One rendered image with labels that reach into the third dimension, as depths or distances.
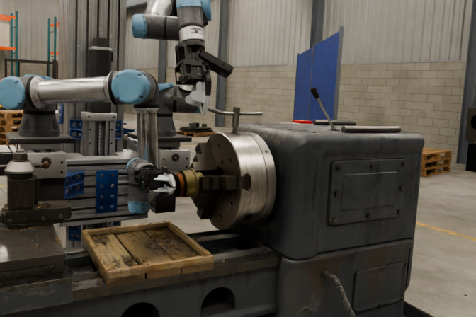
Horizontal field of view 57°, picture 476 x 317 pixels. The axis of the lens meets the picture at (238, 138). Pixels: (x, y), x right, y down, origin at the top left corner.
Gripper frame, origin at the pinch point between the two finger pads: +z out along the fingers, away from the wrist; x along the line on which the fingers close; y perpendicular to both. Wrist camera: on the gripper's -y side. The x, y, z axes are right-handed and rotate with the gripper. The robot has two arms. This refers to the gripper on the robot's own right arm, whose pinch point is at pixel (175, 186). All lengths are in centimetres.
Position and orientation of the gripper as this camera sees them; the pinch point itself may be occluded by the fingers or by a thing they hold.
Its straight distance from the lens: 134.3
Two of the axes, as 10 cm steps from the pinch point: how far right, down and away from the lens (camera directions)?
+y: -8.8, 0.0, -4.8
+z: 4.8, 1.1, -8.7
